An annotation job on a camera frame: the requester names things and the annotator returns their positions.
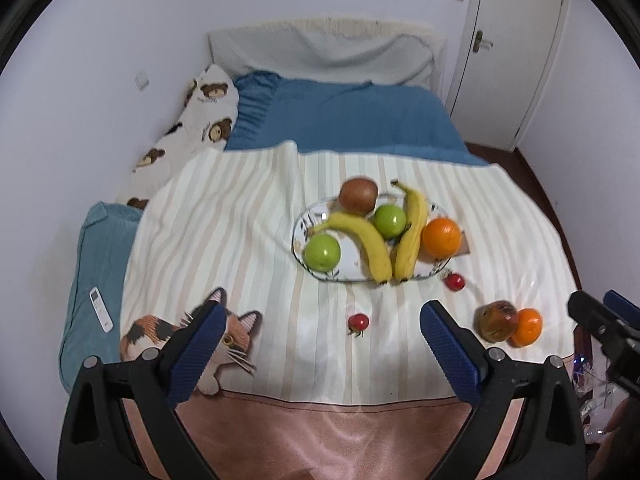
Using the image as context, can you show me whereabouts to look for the curved yellow banana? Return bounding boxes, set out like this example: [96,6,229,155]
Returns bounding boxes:
[306,211,393,285]

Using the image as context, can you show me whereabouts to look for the blue bed sheet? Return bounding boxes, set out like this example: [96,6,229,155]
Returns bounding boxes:
[222,71,491,167]

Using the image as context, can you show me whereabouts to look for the straight yellow banana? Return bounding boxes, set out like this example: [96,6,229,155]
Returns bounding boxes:
[390,180,430,283]

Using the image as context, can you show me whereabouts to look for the teal pillow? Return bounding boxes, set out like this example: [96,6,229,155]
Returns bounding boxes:
[59,201,145,393]

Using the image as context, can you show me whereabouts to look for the person's right forearm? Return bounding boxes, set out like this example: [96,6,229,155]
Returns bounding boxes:
[587,395,640,480]

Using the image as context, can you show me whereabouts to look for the red apple yellow patches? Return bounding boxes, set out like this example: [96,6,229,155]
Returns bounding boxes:
[475,300,519,343]

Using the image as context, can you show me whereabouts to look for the orange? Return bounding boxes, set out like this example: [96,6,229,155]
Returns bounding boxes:
[509,307,544,347]
[421,216,462,259]

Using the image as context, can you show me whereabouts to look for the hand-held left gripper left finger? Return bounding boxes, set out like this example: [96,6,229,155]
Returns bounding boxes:
[57,301,228,480]

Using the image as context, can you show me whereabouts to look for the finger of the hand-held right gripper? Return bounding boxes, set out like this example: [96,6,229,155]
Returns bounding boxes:
[567,290,626,346]
[602,289,640,323]

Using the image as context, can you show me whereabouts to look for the striped cat print blanket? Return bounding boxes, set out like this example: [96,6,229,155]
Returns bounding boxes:
[120,140,576,480]

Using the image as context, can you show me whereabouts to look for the oval floral plate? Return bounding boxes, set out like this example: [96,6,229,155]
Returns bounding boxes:
[292,192,463,283]

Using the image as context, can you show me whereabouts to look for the clear plastic bag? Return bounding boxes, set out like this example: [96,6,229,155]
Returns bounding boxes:
[574,355,623,443]

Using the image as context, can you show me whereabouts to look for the white door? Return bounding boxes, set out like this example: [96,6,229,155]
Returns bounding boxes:
[445,0,571,153]

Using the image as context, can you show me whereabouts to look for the white remote control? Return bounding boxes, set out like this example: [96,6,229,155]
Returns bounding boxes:
[89,286,113,333]

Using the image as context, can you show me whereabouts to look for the bear print pillow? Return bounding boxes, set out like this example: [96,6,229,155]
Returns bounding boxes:
[115,63,240,211]

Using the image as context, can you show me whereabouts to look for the green apple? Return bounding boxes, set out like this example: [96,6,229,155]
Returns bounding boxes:
[374,203,407,239]
[303,233,342,272]

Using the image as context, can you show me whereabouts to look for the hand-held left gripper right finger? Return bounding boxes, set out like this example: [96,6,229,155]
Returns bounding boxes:
[419,300,586,480]

